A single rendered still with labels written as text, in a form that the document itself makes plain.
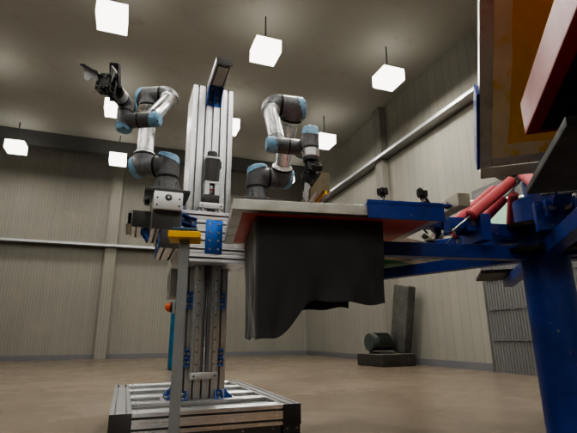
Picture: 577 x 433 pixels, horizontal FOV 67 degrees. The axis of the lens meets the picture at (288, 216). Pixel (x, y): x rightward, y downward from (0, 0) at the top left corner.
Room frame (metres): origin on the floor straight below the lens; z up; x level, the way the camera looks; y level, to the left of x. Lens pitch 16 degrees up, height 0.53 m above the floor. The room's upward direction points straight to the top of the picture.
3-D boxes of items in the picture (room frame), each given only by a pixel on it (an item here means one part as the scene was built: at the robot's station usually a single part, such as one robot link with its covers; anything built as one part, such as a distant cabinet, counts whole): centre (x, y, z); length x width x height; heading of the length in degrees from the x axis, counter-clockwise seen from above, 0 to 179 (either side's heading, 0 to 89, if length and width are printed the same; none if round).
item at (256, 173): (2.35, 0.17, 1.42); 0.13 x 0.12 x 0.14; 104
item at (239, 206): (1.77, -0.14, 0.97); 0.79 x 0.58 x 0.04; 101
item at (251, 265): (1.72, 0.15, 0.74); 0.45 x 0.03 x 0.43; 11
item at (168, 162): (2.17, 0.65, 1.42); 0.13 x 0.12 x 0.14; 84
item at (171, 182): (2.17, 0.64, 1.31); 0.15 x 0.15 x 0.10
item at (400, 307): (8.61, -1.86, 0.76); 0.91 x 0.90 x 1.53; 110
